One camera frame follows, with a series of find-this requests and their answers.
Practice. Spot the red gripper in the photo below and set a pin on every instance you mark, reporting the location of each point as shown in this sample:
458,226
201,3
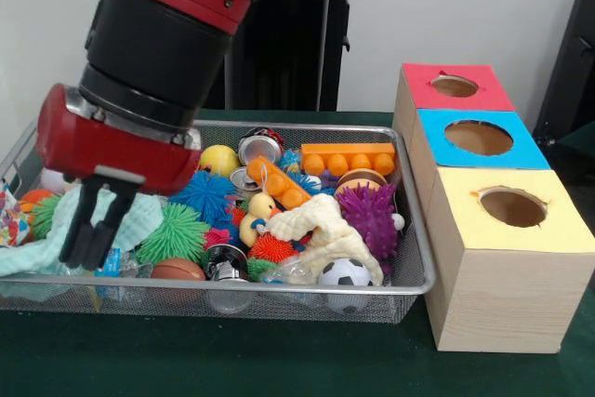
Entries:
116,155

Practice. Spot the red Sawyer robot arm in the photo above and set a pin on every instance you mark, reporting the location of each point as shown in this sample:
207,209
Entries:
153,43

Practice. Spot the silver mesh bin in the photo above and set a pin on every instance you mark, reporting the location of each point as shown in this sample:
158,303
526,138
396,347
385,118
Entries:
70,304

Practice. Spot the wooden box with three holes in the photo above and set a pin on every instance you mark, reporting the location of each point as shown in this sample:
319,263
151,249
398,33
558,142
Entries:
502,304

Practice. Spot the white baseball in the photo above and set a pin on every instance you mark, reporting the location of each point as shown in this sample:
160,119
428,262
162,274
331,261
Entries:
51,181

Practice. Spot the green spiky ball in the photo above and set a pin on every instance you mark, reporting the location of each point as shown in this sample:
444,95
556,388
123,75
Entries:
172,234

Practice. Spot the mint green cloth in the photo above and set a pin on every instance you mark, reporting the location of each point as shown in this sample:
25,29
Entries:
28,257

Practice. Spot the blue spiky ball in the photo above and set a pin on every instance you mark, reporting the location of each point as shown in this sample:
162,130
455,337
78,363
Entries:
204,192

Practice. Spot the yellow ball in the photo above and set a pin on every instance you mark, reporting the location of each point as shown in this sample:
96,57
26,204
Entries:
220,160

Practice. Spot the short orange toy brick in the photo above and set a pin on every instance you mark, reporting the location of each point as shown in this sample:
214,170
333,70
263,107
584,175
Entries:
279,183

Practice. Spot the cream yellow cloth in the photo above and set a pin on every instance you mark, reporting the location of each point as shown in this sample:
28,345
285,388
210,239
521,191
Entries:
325,225

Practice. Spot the small soccer ball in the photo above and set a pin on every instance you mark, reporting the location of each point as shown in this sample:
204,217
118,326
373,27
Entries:
344,272

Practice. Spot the long orange toy brick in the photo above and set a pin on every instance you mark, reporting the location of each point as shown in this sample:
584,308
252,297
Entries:
348,150

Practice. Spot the purple spiky toy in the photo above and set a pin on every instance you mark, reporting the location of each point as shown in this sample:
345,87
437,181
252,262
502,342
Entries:
369,220

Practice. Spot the black upright panel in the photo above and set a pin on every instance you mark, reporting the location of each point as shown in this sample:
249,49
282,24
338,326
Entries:
572,67

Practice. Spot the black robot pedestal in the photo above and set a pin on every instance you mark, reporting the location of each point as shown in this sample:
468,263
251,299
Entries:
288,43

